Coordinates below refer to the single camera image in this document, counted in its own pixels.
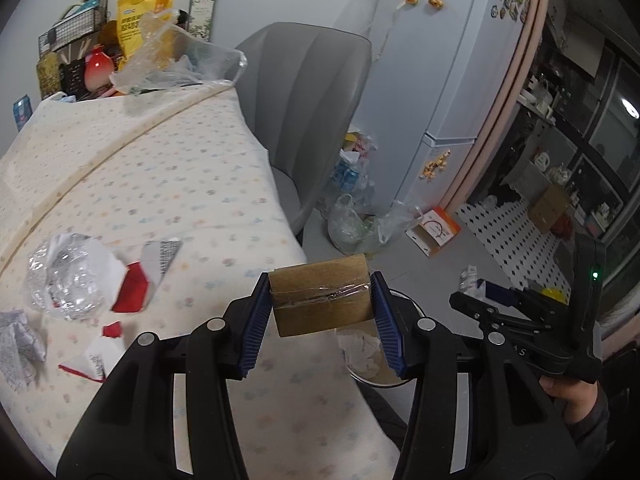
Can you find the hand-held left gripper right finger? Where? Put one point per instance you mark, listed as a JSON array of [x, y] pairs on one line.
[[389, 332]]

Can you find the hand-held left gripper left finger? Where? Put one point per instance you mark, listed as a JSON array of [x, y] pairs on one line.
[[252, 332]]

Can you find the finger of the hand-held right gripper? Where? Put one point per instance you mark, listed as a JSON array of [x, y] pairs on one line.
[[495, 290], [470, 304]]

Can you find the large white tissue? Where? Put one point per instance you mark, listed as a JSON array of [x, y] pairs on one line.
[[361, 352]]

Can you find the white bin with black rim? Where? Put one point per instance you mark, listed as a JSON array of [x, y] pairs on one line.
[[360, 360]]

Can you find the brown taped cardboard piece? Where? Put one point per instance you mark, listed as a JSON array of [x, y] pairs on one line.
[[320, 295]]

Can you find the white printed receipt paper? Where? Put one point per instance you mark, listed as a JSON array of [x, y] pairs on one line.
[[20, 350]]

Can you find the person's right forearm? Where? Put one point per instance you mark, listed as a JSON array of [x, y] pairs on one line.
[[590, 425]]

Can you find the person's right hand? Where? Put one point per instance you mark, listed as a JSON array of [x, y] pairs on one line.
[[567, 392]]

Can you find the black and white patterned mat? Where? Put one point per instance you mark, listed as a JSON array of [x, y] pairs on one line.
[[510, 240]]

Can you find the orange and white cardboard box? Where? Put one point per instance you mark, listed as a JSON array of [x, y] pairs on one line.
[[435, 230]]

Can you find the brown cardboard box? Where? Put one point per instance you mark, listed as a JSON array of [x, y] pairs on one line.
[[550, 207]]

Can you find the clear bag of empty bottles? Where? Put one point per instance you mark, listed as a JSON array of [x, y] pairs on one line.
[[365, 225]]

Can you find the grey striped wrapper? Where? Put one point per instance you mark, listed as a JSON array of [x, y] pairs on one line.
[[162, 257]]

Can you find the yellow figure fridge magnet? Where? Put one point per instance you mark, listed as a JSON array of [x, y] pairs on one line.
[[436, 165]]

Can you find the small red scrap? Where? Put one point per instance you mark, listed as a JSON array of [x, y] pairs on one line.
[[112, 329]]

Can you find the pack of water bottles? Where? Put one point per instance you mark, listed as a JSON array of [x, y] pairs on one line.
[[350, 180]]

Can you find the torn red and white carton piece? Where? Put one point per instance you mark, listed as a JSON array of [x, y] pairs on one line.
[[92, 360]]

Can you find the floral tablecloth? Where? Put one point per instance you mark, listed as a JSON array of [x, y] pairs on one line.
[[175, 175]]

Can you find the white bag with yellow packets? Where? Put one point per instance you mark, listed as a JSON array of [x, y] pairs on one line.
[[359, 145]]

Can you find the crumpled clear plastic wrap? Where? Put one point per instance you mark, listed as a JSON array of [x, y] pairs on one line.
[[70, 275]]

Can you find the white kettle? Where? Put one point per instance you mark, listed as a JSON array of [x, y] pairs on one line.
[[540, 97]]

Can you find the white refrigerator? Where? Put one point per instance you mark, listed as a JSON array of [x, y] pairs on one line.
[[450, 75]]

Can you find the grey upholstered chair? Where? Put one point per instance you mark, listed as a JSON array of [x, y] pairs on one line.
[[305, 110]]

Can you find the clear plastic bag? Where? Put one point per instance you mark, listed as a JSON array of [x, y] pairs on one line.
[[170, 55]]

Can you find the yellow duck fridge magnet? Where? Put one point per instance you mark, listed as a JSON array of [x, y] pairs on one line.
[[435, 1]]

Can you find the white hanging plastic bag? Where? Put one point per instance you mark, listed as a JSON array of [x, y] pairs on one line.
[[389, 5]]

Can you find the red peach-shaped vase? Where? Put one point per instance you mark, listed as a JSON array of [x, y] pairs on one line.
[[99, 70]]

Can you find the black mesh pen holder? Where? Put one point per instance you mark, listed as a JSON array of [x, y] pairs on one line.
[[72, 77]]

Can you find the blue drink can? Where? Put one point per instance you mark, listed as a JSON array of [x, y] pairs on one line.
[[22, 114]]

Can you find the yellow patterned jar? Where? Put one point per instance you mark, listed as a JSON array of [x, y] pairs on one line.
[[48, 77]]

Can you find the tall green box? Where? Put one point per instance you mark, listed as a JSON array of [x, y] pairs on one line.
[[204, 5]]

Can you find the yellow snack bag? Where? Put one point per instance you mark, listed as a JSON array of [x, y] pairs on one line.
[[142, 20]]

